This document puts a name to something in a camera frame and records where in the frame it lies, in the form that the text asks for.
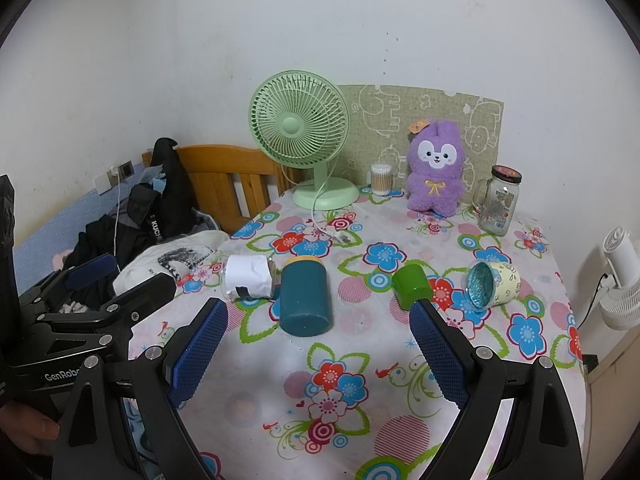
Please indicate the white clip fan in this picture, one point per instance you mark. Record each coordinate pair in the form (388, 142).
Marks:
(620, 280)

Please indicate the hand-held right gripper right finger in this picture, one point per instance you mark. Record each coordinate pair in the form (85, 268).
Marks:
(440, 355)

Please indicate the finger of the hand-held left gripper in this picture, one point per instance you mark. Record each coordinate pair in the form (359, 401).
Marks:
(92, 267)
(145, 290)

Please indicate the green elephant print board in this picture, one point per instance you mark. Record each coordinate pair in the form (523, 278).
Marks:
(380, 110)

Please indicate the white printed shirt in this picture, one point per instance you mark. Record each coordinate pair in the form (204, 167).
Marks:
(150, 266)

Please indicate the green desk fan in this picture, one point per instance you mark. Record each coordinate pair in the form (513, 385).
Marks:
(291, 125)

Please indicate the person's left hand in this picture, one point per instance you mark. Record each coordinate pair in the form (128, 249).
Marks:
(27, 427)

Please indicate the dark clothes pile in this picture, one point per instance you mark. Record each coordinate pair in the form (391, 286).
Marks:
(100, 237)

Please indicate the green cup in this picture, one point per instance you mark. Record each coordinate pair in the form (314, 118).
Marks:
(410, 287)

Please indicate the clear cup with white paper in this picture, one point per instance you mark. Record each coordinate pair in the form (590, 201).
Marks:
(247, 275)

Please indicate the purple plush toy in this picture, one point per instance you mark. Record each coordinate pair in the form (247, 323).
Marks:
(434, 182)

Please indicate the wall socket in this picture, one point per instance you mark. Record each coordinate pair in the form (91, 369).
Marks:
(127, 169)

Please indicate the yellow cup with teal inside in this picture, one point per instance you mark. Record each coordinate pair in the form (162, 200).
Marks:
(502, 282)

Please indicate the light blue cloth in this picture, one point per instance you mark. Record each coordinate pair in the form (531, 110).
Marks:
(155, 182)

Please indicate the cotton swab container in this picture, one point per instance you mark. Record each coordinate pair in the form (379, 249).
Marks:
(380, 180)

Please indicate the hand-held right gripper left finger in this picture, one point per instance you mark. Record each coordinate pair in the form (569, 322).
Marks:
(197, 350)

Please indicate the floral tablecloth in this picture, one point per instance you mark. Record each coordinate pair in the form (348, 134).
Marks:
(360, 325)

